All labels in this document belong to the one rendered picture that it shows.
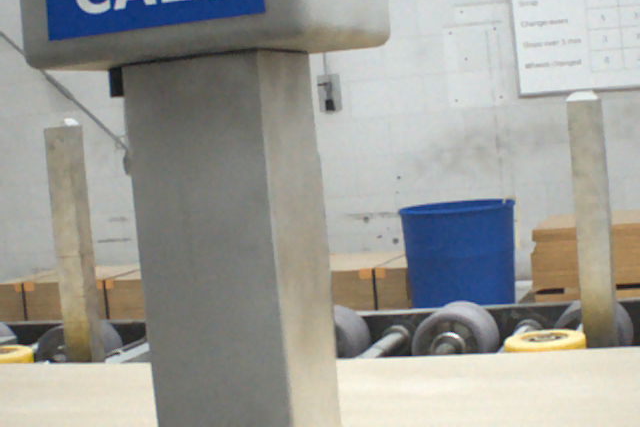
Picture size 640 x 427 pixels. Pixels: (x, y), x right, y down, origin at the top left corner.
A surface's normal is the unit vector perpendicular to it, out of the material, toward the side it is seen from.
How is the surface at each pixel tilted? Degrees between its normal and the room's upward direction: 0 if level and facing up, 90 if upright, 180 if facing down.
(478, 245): 94
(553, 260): 90
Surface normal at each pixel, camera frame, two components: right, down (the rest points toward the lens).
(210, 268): -0.31, 0.07
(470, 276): 0.02, 0.08
